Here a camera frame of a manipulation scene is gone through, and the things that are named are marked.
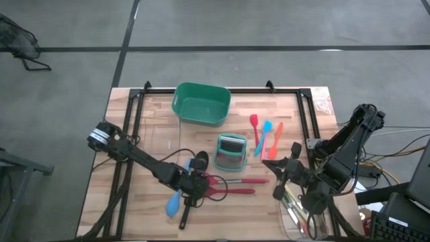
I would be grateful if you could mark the small blue silicone spatula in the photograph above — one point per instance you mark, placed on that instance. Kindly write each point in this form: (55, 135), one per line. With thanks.
(267, 127)

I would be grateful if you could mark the small pink silicone spatula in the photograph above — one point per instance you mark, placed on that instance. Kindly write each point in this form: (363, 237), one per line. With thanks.
(263, 153)

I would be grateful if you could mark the black keyboard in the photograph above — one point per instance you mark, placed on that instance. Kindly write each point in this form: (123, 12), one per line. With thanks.
(396, 232)

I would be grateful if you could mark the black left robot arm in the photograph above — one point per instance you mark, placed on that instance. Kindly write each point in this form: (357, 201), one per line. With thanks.
(144, 161)

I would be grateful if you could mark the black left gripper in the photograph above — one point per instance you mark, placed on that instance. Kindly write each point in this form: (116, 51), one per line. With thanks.
(195, 186)

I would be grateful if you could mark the black metal table frame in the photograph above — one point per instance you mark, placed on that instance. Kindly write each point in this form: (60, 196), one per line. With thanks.
(252, 90)

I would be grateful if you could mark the clear plastic wrap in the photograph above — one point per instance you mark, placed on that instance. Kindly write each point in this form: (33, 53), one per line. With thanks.
(322, 101)

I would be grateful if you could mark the black power strip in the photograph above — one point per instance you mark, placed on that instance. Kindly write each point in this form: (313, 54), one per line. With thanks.
(369, 171)

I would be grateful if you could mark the black stand leg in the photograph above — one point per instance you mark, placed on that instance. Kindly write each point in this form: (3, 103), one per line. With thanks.
(383, 193)

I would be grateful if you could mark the small red silicone spatula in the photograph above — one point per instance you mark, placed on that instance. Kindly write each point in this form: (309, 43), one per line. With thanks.
(254, 120)

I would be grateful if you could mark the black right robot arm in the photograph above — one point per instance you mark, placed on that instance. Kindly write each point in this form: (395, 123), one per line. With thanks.
(349, 144)

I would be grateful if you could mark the green plastic bin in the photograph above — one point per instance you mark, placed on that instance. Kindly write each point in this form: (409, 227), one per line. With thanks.
(201, 104)

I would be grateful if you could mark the clear plastic bin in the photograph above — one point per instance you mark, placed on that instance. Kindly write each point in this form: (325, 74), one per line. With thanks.
(320, 232)
(161, 141)

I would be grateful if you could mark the black slotted spoon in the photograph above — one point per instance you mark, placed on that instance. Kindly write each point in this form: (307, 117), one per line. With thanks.
(202, 160)

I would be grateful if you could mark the small orange silicone spatula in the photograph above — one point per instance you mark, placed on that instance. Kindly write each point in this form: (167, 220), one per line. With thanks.
(272, 153)

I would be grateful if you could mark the red spatula with steel neck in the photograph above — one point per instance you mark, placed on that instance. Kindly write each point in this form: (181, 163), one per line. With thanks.
(252, 181)

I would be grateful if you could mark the grey side table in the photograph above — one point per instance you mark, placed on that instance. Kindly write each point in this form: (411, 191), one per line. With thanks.
(20, 166)

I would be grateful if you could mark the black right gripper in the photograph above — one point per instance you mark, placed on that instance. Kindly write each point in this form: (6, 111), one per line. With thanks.
(295, 173)

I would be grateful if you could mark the black monitor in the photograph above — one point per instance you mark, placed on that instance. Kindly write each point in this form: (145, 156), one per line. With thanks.
(421, 181)

